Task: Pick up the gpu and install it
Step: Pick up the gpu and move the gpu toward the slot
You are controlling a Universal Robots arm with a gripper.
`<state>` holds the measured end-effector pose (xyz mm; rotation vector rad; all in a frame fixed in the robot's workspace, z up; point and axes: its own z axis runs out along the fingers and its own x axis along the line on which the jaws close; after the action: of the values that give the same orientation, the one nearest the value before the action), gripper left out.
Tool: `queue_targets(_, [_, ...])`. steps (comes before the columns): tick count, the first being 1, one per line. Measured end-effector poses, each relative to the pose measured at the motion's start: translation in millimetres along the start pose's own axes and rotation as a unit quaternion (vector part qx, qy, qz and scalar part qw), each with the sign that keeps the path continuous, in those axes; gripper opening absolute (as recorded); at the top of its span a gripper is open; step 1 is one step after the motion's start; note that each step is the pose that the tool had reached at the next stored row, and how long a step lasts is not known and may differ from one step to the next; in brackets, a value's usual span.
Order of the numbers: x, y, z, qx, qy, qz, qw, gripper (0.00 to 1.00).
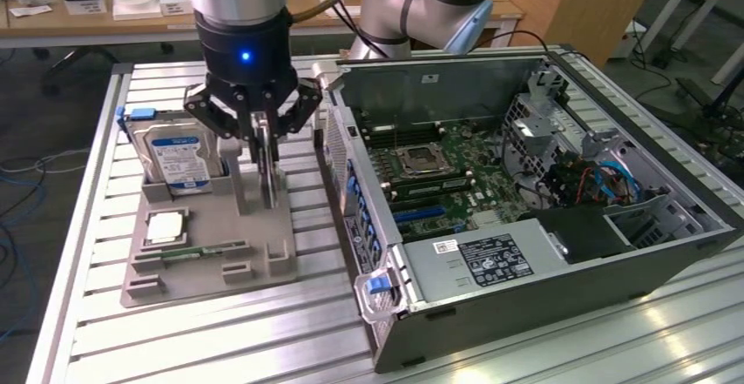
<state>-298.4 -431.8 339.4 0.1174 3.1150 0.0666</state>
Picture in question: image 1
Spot black gripper body, blue light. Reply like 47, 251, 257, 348
193, 8, 301, 98

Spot small white labelled box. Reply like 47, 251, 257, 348
157, 0, 194, 17

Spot hard disk, blue-white label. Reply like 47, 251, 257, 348
130, 122, 229, 197

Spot white paper label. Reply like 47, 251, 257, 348
7, 3, 52, 18

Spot green motherboard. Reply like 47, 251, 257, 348
354, 109, 552, 242

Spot orange and red wires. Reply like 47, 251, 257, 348
560, 160, 617, 205

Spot green RAM stick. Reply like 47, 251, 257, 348
139, 244, 247, 264

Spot silver CPU chip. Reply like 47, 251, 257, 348
143, 211, 189, 246

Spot installed RAM stick, white label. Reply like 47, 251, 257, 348
388, 176, 473, 195

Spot open black PC case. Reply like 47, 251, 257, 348
311, 50, 736, 375

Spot black power cable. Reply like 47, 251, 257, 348
490, 30, 587, 57

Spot grey power supply unit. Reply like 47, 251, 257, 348
400, 219, 572, 312

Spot CPU socket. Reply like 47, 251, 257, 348
393, 143, 450, 179

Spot blue expansion slot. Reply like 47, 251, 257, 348
393, 203, 450, 225

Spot wooden cabinet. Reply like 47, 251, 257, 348
481, 0, 668, 68

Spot metal plate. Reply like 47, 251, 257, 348
255, 112, 282, 211

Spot black floor stand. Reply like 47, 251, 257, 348
673, 51, 744, 122

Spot black RAM slots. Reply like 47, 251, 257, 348
361, 123, 444, 149

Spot black chair base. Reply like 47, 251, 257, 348
31, 43, 177, 96

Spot white table frame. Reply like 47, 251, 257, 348
636, 0, 744, 85

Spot white box with tape roll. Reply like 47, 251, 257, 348
111, 0, 163, 22

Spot grey parts rack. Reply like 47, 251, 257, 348
118, 108, 302, 312

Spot wooden desk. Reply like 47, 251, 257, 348
0, 0, 525, 51

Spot blue data wire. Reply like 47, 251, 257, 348
601, 160, 643, 207

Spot metal disk bay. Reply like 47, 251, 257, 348
603, 192, 703, 253

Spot blue disk bracket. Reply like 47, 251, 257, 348
114, 104, 159, 144

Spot white box, black top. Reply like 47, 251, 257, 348
59, 0, 111, 16

